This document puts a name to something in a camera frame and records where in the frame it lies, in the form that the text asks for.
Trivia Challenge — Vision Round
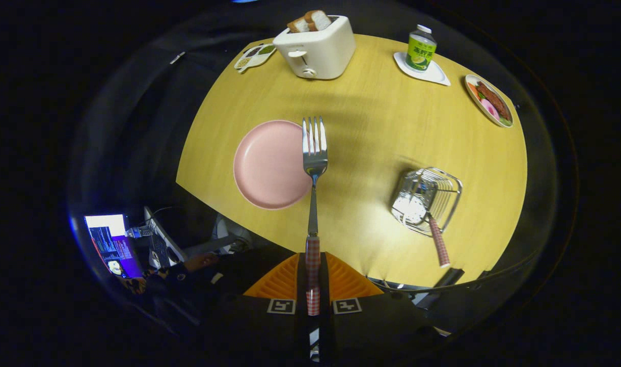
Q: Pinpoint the black table bracket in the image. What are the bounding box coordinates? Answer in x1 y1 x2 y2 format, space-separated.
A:
433 268 465 289

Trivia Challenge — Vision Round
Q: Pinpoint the divided white snack dish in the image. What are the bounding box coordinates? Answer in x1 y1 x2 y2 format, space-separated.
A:
233 43 277 73

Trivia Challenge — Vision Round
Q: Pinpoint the pink plate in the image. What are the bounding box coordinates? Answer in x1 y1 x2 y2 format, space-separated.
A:
233 120 313 211

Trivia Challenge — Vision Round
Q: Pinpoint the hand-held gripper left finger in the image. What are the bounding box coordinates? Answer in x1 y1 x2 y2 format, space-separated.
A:
208 252 311 367

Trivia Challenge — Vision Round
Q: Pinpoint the metal strainer basket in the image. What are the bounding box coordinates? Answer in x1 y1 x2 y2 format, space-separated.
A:
390 167 463 238

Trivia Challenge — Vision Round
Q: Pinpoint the checkered handle spoon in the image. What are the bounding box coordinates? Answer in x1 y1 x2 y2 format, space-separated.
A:
394 178 451 268

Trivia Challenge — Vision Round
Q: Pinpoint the white coaster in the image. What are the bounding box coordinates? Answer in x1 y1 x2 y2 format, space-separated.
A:
393 51 451 87

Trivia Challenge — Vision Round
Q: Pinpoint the lit computer screen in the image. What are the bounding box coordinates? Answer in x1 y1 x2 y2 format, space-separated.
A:
85 214 144 279

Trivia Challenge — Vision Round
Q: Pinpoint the green label drink bottle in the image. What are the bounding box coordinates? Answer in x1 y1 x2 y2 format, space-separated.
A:
406 24 438 73

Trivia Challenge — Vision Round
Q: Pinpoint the white plate with food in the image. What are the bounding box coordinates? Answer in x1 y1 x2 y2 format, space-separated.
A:
464 74 515 128

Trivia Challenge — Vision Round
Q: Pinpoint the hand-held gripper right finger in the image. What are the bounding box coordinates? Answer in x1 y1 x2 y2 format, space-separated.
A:
318 252 438 367

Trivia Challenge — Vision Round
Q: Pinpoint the white toaster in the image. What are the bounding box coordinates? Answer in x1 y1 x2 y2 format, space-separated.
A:
273 15 357 80

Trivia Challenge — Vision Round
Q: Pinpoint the grey laptop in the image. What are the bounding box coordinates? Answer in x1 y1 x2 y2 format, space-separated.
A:
144 206 188 270

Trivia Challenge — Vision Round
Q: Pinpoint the checkered handle fork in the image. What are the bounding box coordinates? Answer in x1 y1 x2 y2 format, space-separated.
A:
302 116 329 317

